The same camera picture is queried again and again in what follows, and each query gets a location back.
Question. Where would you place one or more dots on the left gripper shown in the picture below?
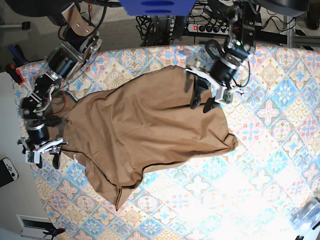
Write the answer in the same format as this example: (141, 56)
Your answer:
(220, 76)

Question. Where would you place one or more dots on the white power strip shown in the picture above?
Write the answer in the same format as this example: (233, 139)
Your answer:
(208, 29)

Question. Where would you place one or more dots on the brown t-shirt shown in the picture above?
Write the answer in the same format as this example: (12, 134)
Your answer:
(142, 126)

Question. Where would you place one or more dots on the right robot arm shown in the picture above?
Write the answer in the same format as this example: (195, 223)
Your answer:
(80, 40)

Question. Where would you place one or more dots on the game console with controller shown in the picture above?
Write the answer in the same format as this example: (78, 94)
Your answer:
(8, 172)

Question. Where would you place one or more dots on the black orange clamp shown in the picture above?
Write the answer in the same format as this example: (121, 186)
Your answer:
(54, 231)

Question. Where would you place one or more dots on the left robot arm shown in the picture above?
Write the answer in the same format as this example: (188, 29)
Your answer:
(239, 46)

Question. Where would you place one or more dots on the red black clamp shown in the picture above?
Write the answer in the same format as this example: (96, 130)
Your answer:
(14, 73)

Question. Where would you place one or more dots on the white floor vent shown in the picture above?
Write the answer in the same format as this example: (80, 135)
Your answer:
(33, 228)

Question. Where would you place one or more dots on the clear plastic box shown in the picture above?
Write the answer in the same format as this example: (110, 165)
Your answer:
(307, 218)

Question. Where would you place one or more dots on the patterned tablecloth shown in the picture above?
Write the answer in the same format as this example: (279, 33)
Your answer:
(248, 194)

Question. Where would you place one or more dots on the blue mount plate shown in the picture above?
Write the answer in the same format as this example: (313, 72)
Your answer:
(157, 7)

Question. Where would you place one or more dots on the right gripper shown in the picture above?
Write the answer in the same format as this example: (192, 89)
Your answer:
(38, 142)

